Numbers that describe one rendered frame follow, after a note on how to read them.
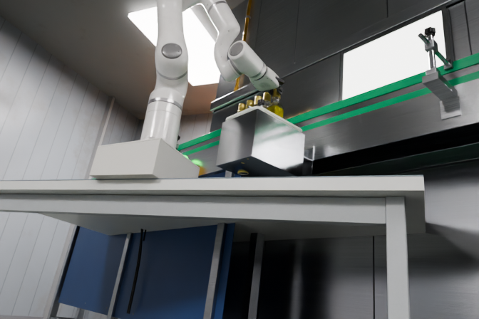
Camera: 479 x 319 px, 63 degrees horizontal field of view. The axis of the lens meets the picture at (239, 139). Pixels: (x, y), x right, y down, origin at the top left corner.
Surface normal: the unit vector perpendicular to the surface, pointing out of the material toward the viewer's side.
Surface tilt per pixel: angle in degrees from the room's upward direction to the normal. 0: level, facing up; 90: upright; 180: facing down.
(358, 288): 90
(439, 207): 90
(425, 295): 90
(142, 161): 90
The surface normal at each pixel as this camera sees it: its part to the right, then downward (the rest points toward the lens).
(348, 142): -0.74, -0.35
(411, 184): -0.40, -0.41
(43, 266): 0.91, -0.05
